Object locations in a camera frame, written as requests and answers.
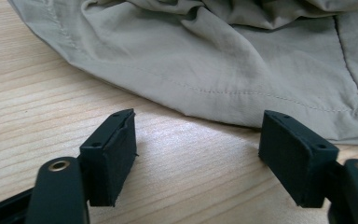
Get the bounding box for khaki shorts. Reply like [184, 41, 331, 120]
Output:
[7, 0, 358, 147]

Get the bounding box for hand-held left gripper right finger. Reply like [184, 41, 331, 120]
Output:
[257, 109, 340, 209]

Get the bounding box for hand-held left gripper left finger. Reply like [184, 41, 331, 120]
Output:
[79, 108, 138, 208]

